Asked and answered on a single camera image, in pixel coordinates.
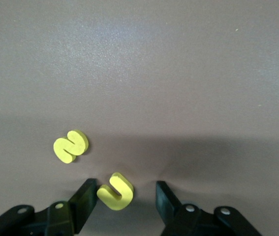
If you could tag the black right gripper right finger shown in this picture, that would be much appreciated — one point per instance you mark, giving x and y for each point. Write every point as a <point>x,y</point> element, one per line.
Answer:
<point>168,204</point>

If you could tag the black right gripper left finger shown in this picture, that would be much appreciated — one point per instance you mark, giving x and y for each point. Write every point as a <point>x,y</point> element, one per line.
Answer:
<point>85,196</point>

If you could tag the yellow foam letter u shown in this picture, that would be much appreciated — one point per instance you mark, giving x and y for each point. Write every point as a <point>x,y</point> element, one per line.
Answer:
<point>115,202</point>

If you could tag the yellow foam letter s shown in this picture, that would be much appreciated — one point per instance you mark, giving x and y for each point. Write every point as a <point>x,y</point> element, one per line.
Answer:
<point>60,147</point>

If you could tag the brown table cover sheet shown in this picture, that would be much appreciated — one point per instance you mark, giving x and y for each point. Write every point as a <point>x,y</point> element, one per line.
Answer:
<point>178,73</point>

